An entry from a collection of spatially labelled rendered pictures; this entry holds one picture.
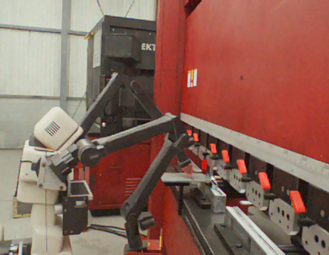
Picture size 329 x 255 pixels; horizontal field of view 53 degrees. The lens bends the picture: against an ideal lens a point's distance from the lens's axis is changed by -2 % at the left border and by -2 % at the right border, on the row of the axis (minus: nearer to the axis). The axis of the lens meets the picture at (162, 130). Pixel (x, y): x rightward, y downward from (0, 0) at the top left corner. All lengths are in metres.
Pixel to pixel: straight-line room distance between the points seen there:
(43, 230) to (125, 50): 1.81
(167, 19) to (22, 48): 6.13
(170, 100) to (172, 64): 0.29
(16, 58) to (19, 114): 1.31
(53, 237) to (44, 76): 7.25
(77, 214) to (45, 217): 0.14
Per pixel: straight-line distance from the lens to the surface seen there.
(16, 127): 8.62
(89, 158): 1.23
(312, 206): 0.90
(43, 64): 8.57
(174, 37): 2.78
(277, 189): 1.07
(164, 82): 2.74
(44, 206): 1.47
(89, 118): 1.66
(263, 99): 1.18
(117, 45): 2.91
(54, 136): 1.37
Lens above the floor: 1.46
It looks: 6 degrees down
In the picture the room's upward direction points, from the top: 3 degrees clockwise
